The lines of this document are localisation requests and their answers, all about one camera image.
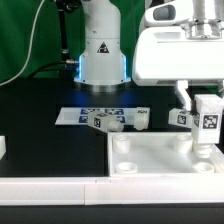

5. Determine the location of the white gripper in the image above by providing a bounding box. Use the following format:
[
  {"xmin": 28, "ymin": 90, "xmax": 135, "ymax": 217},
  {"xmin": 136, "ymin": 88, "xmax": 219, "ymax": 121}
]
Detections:
[{"xmin": 132, "ymin": 0, "xmax": 224, "ymax": 112}]

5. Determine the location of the white square tabletop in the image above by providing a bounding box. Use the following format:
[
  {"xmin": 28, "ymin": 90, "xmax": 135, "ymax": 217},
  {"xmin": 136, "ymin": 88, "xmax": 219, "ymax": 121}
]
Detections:
[{"xmin": 107, "ymin": 132, "xmax": 224, "ymax": 177}]

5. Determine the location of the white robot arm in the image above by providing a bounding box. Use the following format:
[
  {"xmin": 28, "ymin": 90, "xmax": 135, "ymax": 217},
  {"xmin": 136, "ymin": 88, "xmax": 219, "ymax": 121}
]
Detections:
[{"xmin": 76, "ymin": 0, "xmax": 224, "ymax": 111}]

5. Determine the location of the white left fence block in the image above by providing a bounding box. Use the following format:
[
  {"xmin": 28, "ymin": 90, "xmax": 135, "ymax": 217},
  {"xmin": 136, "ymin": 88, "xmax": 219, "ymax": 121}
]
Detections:
[{"xmin": 0, "ymin": 136, "xmax": 6, "ymax": 160}]

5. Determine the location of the white front fence rail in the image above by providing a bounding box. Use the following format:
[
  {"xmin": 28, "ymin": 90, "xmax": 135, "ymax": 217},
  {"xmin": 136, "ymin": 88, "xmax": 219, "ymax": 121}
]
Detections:
[{"xmin": 0, "ymin": 174, "xmax": 224, "ymax": 206}]

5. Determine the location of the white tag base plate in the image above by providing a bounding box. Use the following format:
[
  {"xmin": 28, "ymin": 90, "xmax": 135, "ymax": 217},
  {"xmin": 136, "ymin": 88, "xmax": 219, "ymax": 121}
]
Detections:
[{"xmin": 55, "ymin": 107, "xmax": 136, "ymax": 125}]

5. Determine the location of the black cable with connector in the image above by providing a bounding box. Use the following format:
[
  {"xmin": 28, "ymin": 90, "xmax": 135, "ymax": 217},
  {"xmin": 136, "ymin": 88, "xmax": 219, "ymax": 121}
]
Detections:
[{"xmin": 26, "ymin": 0, "xmax": 81, "ymax": 79}]

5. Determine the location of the grey cable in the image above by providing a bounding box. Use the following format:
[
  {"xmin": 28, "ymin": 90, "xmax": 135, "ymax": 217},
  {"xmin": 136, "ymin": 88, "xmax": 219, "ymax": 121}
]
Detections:
[{"xmin": 0, "ymin": 0, "xmax": 47, "ymax": 86}]

